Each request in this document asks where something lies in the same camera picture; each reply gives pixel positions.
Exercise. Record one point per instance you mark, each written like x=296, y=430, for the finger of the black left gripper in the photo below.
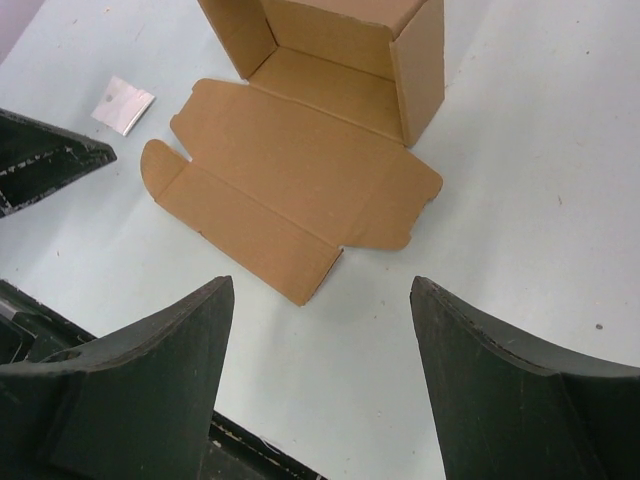
x=39, y=159

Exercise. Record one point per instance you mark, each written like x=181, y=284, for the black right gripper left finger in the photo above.
x=115, y=400

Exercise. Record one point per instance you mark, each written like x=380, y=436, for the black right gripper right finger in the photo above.
x=510, y=405

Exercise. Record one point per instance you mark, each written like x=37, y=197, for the brown cardboard box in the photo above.
x=310, y=151

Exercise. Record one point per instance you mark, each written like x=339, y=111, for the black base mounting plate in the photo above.
x=150, y=400

